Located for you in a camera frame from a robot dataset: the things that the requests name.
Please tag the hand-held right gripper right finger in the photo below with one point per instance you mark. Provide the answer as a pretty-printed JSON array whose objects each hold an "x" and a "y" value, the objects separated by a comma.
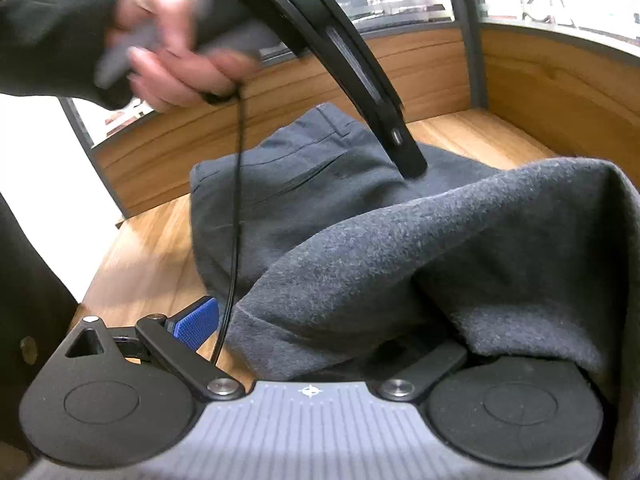
[{"x": 425, "y": 366}]

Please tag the person's left forearm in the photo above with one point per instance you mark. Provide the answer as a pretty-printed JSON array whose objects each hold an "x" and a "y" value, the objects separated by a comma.
[{"x": 50, "y": 35}]

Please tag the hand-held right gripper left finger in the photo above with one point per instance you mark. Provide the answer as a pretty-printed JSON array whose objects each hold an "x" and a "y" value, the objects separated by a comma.
[{"x": 197, "y": 322}]

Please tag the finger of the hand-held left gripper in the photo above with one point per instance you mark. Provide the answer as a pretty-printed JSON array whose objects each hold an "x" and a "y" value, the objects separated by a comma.
[{"x": 407, "y": 152}]

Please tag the person's dark clothing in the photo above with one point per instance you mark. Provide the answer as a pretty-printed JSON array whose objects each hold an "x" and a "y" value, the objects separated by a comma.
[{"x": 25, "y": 285}]

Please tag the dark grey pants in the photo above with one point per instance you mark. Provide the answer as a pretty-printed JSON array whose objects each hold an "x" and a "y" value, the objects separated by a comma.
[{"x": 400, "y": 260}]

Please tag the person's left hand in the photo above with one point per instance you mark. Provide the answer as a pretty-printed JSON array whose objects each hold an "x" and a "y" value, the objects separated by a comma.
[{"x": 170, "y": 80}]

